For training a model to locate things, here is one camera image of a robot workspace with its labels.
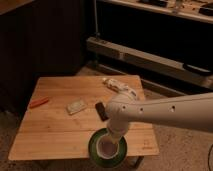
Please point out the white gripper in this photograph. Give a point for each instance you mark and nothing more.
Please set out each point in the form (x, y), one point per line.
(115, 137)

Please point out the black object on shelf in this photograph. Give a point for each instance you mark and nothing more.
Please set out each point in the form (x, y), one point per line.
(197, 71)

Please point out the white ceramic cup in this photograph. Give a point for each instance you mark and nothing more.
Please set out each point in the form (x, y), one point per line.
(106, 149)

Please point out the vertical metal pole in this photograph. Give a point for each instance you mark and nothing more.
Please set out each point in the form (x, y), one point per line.
(97, 33)

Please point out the pale rectangular sponge block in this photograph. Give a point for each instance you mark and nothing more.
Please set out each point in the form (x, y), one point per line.
(76, 106)

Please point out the grey metal shelf rail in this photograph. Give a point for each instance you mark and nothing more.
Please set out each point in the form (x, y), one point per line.
(148, 61)

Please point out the upper cluttered shelf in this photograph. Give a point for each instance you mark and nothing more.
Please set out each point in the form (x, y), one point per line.
(187, 9)

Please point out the wooden table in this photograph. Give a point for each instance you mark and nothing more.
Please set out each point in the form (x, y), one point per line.
(48, 131)

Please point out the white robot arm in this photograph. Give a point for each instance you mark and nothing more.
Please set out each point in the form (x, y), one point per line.
(191, 112)

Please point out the green ceramic bowl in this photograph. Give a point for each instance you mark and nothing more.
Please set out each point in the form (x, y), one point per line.
(106, 163)

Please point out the black rectangular remote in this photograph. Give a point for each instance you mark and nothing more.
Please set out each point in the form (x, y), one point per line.
(101, 111)

